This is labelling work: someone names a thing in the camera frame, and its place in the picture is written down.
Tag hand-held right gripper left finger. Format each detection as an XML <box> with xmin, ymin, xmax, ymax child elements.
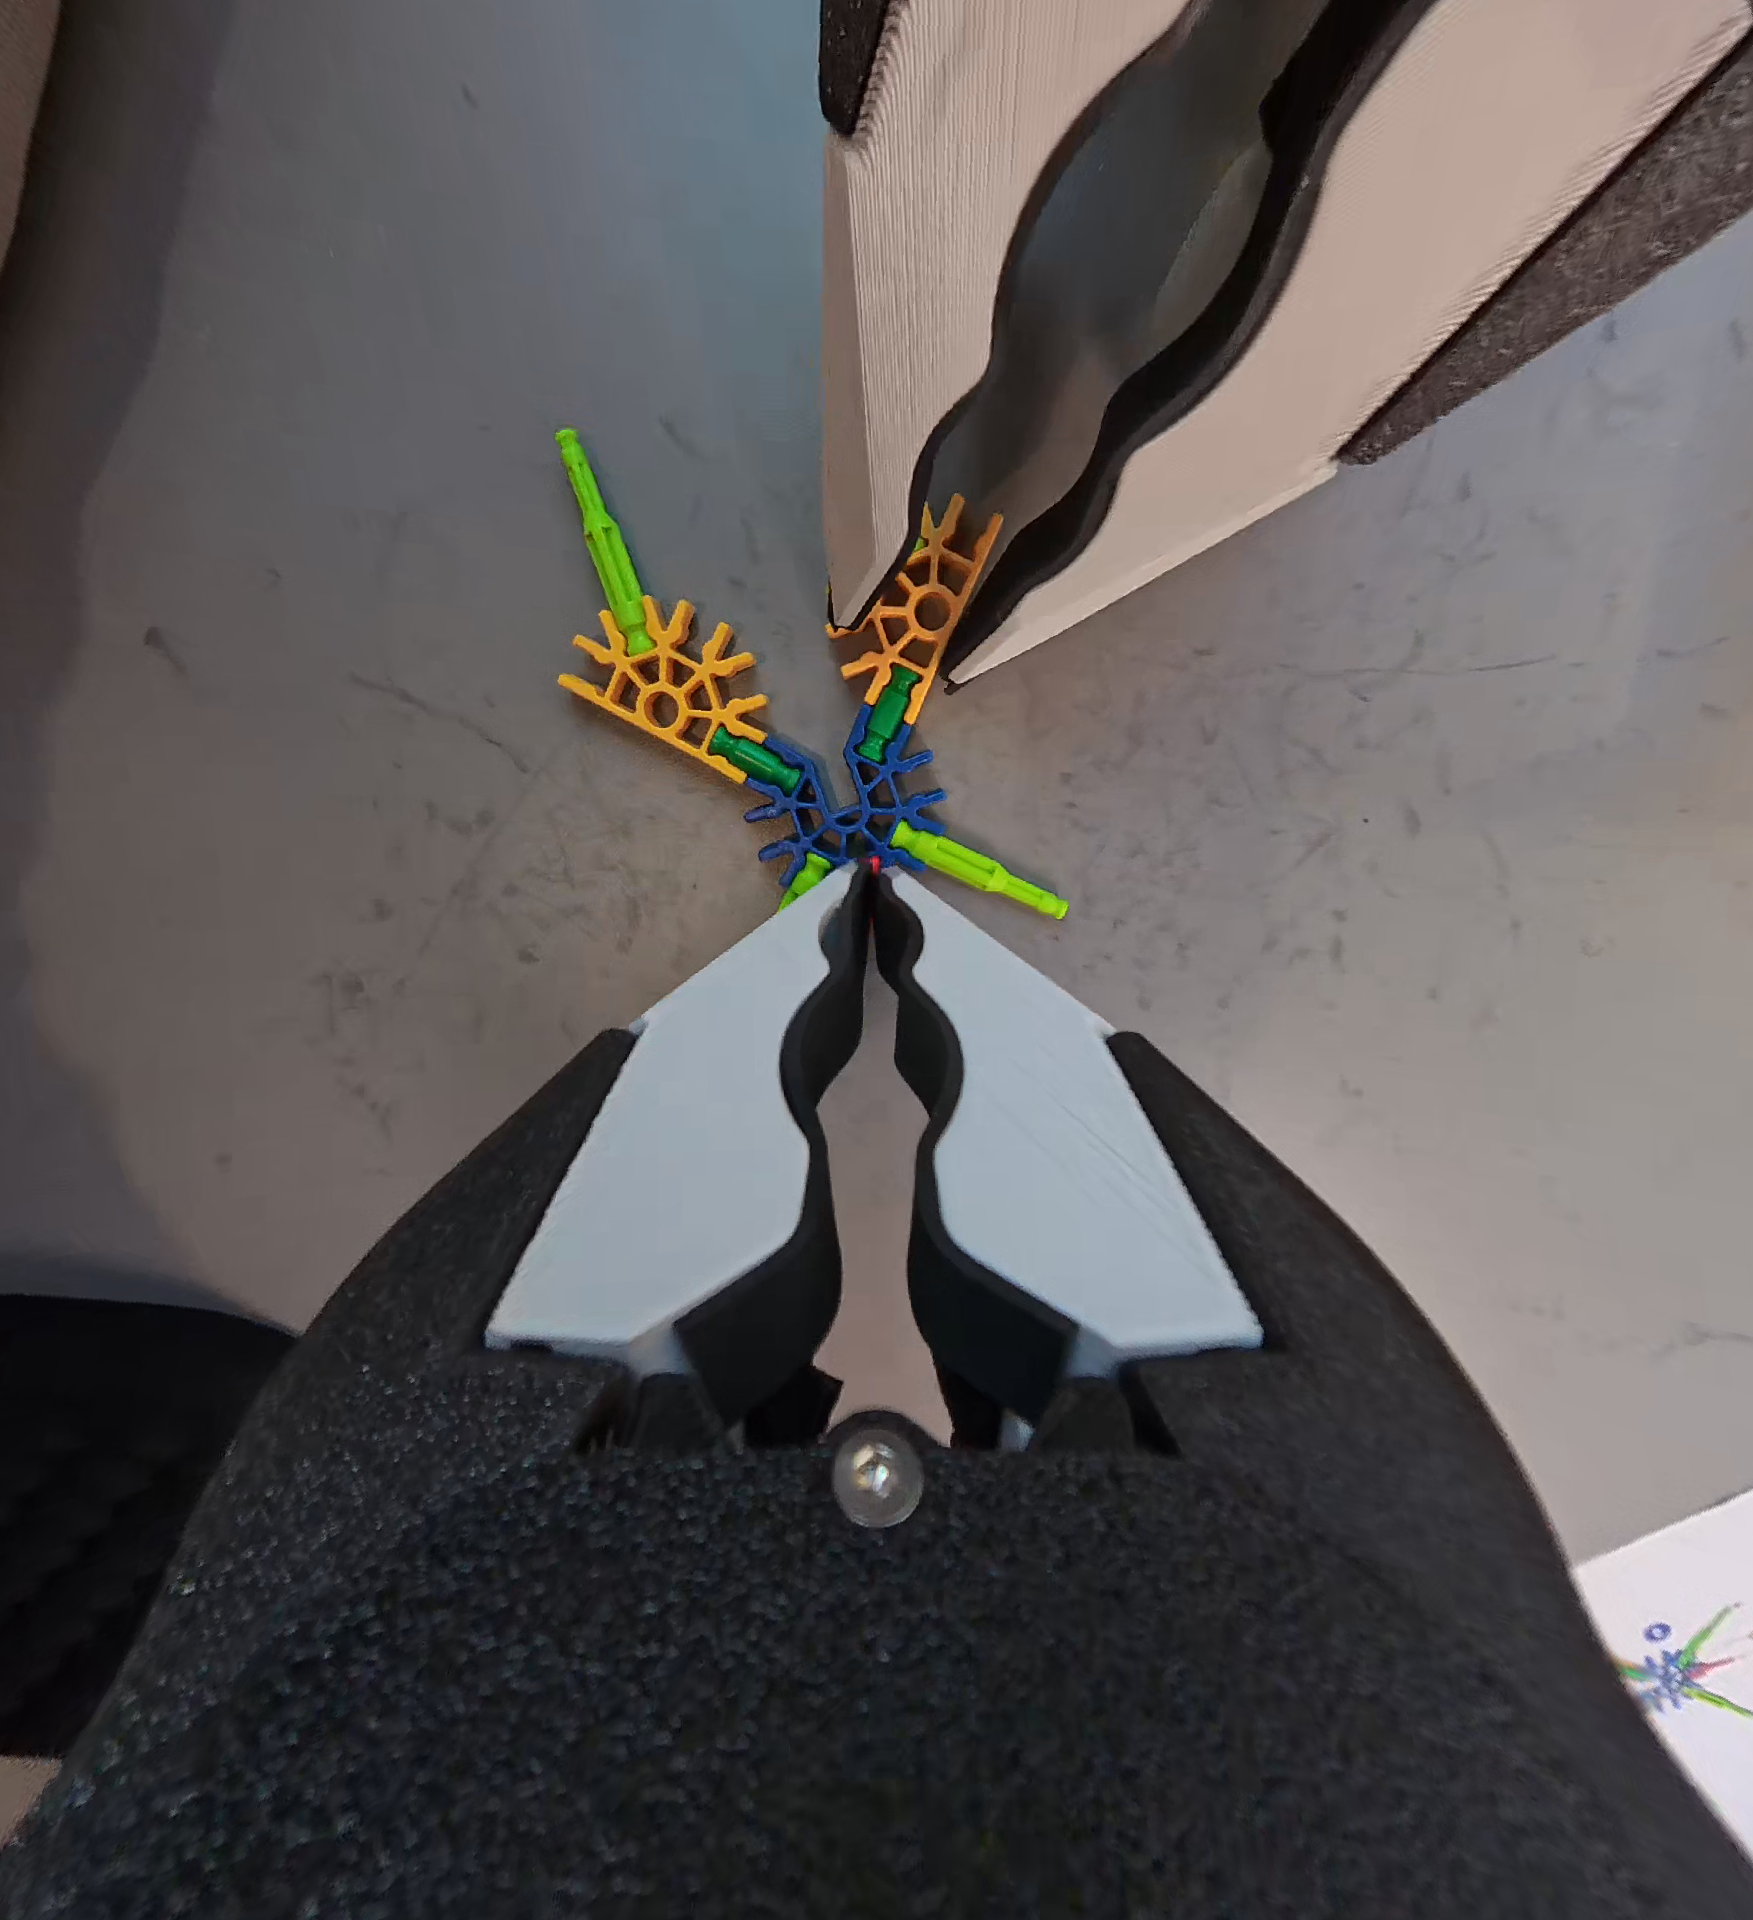
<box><xmin>486</xmin><ymin>866</ymin><xmax>874</xmax><ymax>1370</ymax></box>

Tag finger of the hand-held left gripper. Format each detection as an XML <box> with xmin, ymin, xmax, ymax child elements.
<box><xmin>942</xmin><ymin>0</ymin><xmax>1753</xmax><ymax>691</ymax></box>
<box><xmin>819</xmin><ymin>0</ymin><xmax>1184</xmax><ymax>631</ymax></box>

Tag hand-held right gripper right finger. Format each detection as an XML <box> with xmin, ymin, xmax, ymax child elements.
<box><xmin>874</xmin><ymin>874</ymin><xmax>1266</xmax><ymax>1373</ymax></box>

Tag yellow toy connector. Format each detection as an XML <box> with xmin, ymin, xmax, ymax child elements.
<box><xmin>825</xmin><ymin>493</ymin><xmax>1004</xmax><ymax>704</ymax></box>
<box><xmin>558</xmin><ymin>599</ymin><xmax>771</xmax><ymax>784</ymax></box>

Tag blue toy connector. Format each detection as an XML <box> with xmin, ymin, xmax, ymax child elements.
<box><xmin>740</xmin><ymin>706</ymin><xmax>952</xmax><ymax>901</ymax></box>

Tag grey desk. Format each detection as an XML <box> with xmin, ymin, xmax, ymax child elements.
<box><xmin>0</xmin><ymin>0</ymin><xmax>1753</xmax><ymax>1577</ymax></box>

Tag printed instruction sheet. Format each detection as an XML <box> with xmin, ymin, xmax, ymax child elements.
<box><xmin>1573</xmin><ymin>1458</ymin><xmax>1753</xmax><ymax>1920</ymax></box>

